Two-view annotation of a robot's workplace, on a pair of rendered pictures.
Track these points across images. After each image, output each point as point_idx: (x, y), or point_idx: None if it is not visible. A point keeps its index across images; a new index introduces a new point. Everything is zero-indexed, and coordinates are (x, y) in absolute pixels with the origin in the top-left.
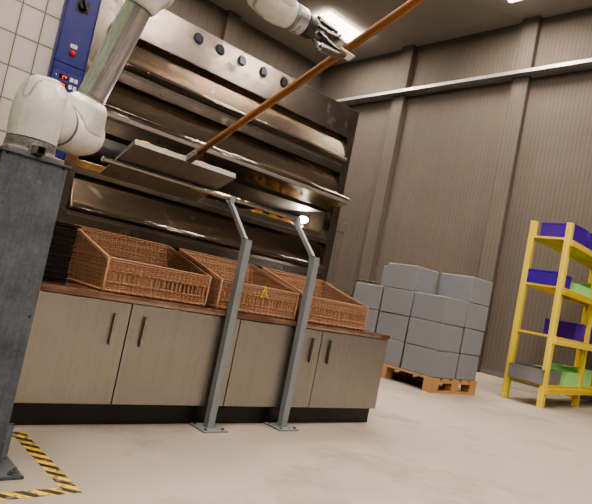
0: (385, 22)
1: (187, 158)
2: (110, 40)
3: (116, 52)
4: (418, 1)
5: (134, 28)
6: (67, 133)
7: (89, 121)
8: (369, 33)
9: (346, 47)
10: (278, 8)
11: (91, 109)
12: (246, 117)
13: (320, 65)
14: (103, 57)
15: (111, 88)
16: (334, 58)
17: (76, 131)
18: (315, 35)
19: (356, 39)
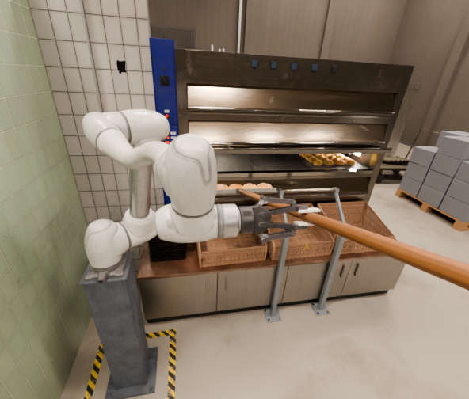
0: (345, 237)
1: (236, 191)
2: (130, 182)
3: (136, 190)
4: (397, 260)
5: (141, 172)
6: (123, 250)
7: (138, 233)
8: (327, 229)
9: (306, 220)
10: (188, 241)
11: (136, 226)
12: (253, 198)
13: (287, 212)
14: (131, 193)
15: (146, 207)
16: (298, 218)
17: (131, 244)
18: (254, 231)
19: (314, 222)
